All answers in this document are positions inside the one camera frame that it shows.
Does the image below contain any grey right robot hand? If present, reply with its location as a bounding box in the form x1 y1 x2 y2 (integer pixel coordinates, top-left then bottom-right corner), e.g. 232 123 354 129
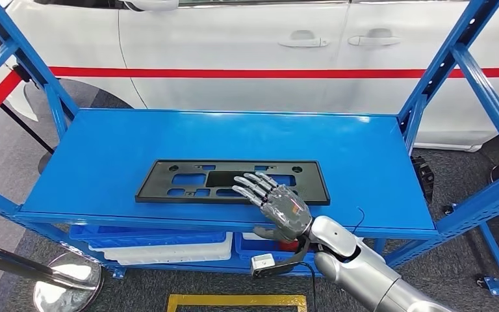
232 171 314 243

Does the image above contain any black plastic frame part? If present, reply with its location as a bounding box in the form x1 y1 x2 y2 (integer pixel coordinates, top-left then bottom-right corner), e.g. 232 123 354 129
134 159 331 206

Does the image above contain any black ribbed part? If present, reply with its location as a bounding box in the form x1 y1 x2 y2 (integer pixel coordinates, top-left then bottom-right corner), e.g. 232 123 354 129
411 155 435 203

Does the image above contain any blue plastic bin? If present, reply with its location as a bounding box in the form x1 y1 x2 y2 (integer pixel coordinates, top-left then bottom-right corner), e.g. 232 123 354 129
68 224 227 250
234 232 319 274

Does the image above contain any white car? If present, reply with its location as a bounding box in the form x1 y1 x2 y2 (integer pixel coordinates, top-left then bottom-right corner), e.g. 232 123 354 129
0 0 499 152

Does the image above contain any black camera bracket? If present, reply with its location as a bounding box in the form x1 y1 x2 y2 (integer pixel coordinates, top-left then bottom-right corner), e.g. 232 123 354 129
253 235 313 279

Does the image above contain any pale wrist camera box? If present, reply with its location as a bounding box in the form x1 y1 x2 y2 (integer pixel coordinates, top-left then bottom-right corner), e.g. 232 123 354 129
250 253 276 279

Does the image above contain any black cable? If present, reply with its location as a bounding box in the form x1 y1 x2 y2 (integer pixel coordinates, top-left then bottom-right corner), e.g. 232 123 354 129
299 261 319 312

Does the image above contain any chrome stanchion post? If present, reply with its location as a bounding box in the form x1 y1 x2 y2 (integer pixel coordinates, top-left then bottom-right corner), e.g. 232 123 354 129
0 239 105 312

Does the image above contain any belt barrier post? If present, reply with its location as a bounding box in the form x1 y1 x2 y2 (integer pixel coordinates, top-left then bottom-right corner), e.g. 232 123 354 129
12 63 32 83

